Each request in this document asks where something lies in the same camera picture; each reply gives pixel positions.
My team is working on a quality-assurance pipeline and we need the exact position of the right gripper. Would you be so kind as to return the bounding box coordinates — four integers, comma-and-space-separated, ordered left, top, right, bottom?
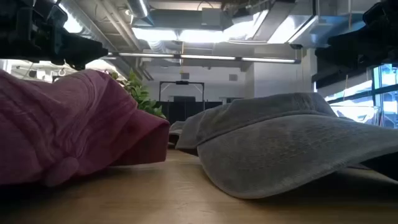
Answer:
314, 0, 398, 68

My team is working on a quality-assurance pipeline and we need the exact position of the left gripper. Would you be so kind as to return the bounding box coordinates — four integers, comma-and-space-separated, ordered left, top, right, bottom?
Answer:
0, 0, 109, 71

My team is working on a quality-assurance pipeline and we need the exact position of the maroon baseball cap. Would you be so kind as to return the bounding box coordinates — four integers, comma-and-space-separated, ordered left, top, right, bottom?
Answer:
0, 68, 171, 187

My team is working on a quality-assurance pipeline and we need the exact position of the grey baseball cap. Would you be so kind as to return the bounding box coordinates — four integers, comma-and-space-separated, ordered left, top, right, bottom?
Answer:
175, 92, 398, 200
169, 120, 187, 149

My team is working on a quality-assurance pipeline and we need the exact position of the small green potted plant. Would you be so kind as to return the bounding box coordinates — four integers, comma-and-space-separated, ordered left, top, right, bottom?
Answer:
109, 70, 167, 119

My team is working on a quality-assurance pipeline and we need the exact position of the long ceiling light fixture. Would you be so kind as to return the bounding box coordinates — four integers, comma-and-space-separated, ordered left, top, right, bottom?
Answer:
107, 52, 302, 65

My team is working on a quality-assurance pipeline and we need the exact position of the grey ceiling box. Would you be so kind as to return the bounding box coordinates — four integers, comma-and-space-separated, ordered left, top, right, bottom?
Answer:
201, 7, 222, 27

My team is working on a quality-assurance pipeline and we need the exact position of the rectangular silver ventilation duct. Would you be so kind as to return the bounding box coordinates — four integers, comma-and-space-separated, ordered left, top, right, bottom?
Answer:
267, 14, 374, 49

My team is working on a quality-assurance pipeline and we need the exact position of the round silver ventilation duct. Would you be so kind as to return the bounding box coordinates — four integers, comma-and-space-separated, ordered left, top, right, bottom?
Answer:
126, 0, 150, 19

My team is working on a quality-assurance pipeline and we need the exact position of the black background rig frame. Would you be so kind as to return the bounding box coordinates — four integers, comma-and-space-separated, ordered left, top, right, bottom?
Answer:
158, 80, 206, 105

